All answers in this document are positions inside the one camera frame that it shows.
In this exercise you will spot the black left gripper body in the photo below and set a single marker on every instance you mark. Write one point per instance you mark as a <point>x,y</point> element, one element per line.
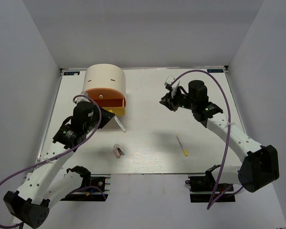
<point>90,125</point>

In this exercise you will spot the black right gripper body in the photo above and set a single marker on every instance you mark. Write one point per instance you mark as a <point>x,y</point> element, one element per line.
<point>183,100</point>

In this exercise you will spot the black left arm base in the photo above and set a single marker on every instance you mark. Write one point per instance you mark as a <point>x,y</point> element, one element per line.
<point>97,191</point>

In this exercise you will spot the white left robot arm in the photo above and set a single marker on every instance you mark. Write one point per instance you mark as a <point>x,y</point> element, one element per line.
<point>32,201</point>

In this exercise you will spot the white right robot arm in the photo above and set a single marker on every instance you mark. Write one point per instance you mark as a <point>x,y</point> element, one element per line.
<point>259,164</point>

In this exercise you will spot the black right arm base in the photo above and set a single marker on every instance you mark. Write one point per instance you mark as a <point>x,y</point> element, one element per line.
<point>201,187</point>

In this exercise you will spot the beige orange round organizer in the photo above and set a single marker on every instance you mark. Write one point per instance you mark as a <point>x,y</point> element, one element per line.
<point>106,85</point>

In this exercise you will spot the pink silver binder clip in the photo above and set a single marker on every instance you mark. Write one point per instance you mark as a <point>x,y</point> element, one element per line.
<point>117,151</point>

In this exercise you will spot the blue label sticker right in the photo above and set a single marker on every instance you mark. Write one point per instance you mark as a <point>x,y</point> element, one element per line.
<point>215,70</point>

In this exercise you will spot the blue label sticker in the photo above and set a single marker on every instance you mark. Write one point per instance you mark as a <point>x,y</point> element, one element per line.
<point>71,73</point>
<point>215,70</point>

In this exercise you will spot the blue label sticker left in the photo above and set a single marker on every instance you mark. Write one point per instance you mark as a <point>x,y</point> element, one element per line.
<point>71,73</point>

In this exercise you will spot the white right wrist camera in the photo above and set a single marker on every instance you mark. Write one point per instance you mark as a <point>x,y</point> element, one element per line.
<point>171,84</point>

